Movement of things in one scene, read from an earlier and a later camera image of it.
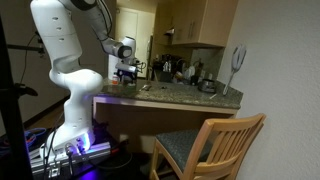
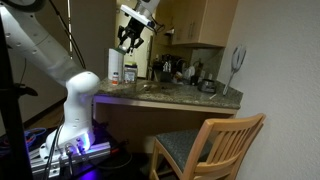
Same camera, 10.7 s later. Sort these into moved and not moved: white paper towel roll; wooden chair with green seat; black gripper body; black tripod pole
Moved: black gripper body
Not moved: black tripod pole; white paper towel roll; wooden chair with green seat
